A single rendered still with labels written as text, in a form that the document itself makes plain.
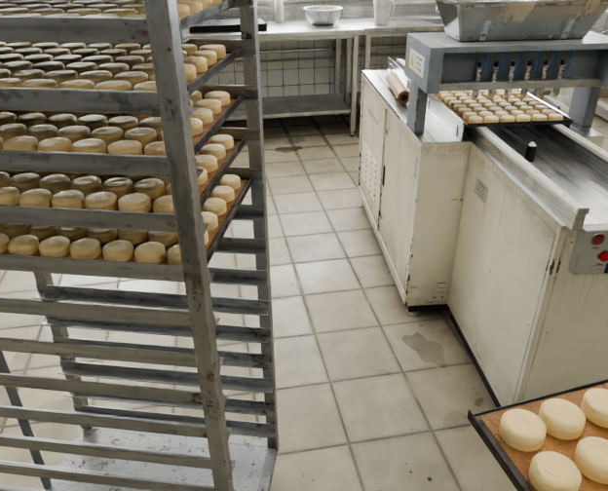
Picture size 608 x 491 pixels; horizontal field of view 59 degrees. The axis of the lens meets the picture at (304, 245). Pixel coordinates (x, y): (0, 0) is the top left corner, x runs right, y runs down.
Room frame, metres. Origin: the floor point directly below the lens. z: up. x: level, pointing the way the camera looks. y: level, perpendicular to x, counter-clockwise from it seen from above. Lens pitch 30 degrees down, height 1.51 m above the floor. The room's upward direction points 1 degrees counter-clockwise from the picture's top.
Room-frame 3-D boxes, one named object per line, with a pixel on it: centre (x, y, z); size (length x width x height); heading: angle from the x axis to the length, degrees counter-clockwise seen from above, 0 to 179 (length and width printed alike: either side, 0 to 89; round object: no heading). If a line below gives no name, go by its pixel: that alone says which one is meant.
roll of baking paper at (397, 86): (2.67, -0.47, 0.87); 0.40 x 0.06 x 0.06; 0
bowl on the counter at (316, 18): (4.85, -0.18, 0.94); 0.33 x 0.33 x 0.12
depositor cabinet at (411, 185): (2.60, -0.75, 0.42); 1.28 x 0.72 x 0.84; 4
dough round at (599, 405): (0.47, -0.36, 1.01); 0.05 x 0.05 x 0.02
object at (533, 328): (1.62, -0.83, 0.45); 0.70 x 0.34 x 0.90; 4
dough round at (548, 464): (0.38, -0.27, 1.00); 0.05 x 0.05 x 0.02
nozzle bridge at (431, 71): (2.12, -0.79, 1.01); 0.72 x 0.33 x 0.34; 94
